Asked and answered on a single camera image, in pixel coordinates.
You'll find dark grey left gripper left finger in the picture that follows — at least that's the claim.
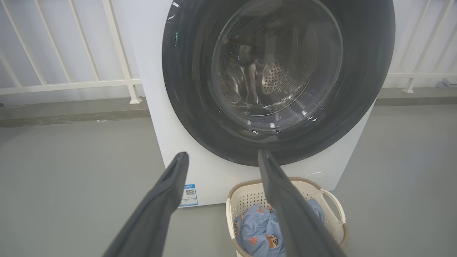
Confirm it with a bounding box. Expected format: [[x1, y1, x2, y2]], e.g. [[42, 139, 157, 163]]
[[103, 152, 189, 257]]

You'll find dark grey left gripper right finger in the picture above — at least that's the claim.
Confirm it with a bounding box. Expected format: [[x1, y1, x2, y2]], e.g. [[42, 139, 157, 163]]
[[257, 150, 347, 257]]

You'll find blue cartoon print garment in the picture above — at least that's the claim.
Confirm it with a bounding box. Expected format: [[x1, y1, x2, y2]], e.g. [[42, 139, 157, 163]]
[[234, 199, 325, 257]]

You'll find dark round washing machine door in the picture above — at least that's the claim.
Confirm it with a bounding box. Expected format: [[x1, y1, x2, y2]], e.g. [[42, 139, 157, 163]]
[[162, 0, 396, 167]]

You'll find cream perforated laundry basket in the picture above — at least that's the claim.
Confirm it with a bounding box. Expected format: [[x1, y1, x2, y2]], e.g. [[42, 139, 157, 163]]
[[226, 177, 349, 257]]

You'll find white washing machine body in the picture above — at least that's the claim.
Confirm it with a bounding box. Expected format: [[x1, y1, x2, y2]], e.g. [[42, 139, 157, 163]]
[[129, 0, 397, 208]]

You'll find steel washing machine drum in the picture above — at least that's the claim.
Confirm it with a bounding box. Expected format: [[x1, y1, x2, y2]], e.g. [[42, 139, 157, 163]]
[[213, 0, 342, 117]]

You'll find blue energy label sticker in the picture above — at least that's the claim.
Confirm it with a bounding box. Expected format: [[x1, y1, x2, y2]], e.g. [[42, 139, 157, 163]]
[[179, 184, 199, 208]]

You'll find white metal railing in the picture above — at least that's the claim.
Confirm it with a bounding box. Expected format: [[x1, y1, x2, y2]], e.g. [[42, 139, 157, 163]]
[[0, 0, 143, 105], [386, 0, 457, 94]]

